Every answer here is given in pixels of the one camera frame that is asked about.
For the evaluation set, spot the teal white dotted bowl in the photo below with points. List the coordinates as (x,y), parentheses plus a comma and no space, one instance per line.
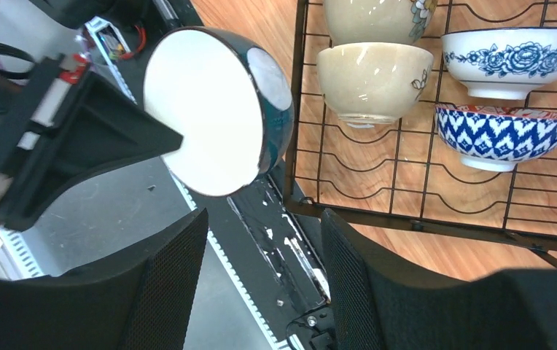
(228,98)

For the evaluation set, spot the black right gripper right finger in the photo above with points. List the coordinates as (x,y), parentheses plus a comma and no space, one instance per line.
(380,300)

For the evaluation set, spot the black wire dish rack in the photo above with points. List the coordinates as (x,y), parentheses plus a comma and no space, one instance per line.
(402,176)

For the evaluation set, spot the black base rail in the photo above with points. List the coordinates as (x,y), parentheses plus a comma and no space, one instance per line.
(262,286)

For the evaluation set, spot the blue white geometric bowl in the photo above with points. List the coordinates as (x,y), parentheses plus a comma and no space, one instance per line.
(494,138)

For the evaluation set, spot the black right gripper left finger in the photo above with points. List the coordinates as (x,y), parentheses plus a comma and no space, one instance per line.
(137,298)

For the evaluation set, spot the beige floral bowl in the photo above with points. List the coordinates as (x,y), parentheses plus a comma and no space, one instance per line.
(392,21)
(373,82)

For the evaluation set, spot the white blue rose bowl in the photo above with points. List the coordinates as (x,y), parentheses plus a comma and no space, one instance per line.
(502,63)

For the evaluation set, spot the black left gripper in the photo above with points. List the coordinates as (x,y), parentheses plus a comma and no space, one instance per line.
(64,127)

